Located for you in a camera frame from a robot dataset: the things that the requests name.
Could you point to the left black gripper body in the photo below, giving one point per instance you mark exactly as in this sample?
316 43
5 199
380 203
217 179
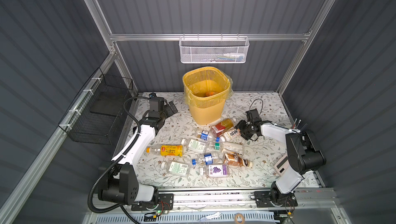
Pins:
167 112

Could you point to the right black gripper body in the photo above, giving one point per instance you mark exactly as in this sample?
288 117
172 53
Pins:
245 129

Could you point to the orange white label bottle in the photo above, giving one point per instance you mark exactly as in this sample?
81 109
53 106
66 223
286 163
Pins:
228 135

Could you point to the brown coffee label bottle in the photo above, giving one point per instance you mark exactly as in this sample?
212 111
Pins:
235 160

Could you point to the yellow label juice bottle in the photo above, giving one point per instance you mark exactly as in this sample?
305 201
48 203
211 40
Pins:
166 150

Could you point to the orange label clear bottle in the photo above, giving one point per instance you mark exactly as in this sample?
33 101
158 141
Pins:
210 93

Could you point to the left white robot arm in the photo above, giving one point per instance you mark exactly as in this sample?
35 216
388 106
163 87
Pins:
120 184

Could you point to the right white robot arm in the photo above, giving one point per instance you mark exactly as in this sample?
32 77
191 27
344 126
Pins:
302 154

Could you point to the yellow plastic waste bin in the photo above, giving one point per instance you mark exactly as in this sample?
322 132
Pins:
208 115

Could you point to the yellow bin liner bag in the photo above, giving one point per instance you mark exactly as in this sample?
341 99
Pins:
201 80

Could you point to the red yellow tea bottle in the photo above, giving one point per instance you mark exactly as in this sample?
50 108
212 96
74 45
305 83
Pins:
223 126

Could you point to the blue label bottle upper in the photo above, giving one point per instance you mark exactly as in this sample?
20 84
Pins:
206 135

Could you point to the blue label bottle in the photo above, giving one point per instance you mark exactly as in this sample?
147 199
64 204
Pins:
206 159
206 135

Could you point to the pink calculator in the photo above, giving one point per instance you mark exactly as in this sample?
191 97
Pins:
281 165

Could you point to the blue label bottle lower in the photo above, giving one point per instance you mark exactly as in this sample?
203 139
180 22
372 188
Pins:
206 159

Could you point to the green label bottle upper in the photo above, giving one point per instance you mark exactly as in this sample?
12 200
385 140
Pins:
192 145

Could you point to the green label bottle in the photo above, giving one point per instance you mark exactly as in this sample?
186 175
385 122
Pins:
192 145
176 168

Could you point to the floral table mat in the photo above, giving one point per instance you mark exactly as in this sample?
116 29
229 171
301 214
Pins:
262 152

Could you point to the purple grape label bottle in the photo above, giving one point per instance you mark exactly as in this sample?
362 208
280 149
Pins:
215 171

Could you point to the green label bottle lower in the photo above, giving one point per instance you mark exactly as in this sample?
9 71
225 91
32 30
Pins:
176 168

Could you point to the white tube in basket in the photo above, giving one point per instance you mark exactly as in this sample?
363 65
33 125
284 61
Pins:
235 56

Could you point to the tape roll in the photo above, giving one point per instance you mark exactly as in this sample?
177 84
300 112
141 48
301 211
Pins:
239 218

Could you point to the black wire side basket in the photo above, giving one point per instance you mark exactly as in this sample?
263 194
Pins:
99 116

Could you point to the white wire wall basket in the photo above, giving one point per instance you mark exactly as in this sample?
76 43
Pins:
210 49

